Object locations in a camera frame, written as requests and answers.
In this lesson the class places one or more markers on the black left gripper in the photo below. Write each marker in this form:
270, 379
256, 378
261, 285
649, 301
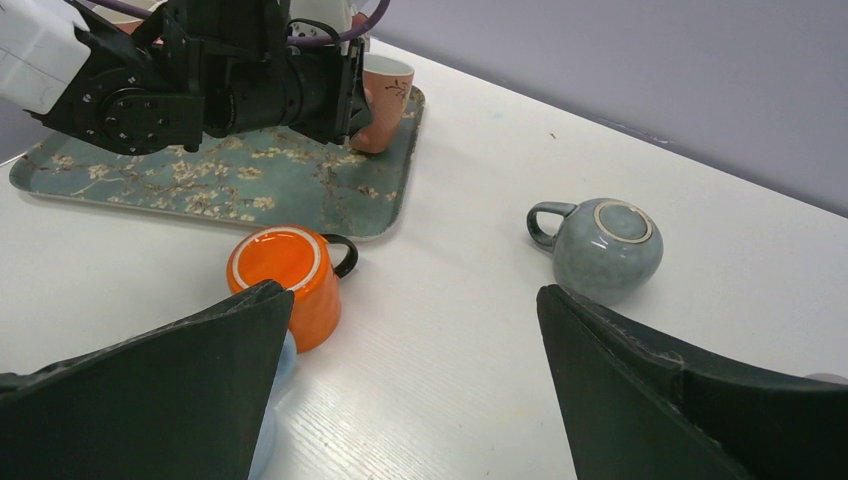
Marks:
241, 66

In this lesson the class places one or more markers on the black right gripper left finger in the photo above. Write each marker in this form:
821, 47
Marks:
182, 401

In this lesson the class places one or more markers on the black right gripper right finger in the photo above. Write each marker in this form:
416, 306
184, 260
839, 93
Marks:
637, 403

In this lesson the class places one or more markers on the light blue ribbed mug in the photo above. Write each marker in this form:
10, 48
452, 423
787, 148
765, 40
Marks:
268, 430

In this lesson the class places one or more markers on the orange mug black handle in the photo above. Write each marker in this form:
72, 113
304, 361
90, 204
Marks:
308, 264

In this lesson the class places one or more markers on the salmon dotted mug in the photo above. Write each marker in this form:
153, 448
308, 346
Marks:
388, 83

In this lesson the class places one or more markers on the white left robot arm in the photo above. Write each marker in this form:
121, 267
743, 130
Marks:
78, 74

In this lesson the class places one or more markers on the grey-blue round mug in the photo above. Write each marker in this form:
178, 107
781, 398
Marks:
604, 249

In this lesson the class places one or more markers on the blue floral blossom tray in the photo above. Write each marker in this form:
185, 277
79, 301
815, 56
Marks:
262, 178

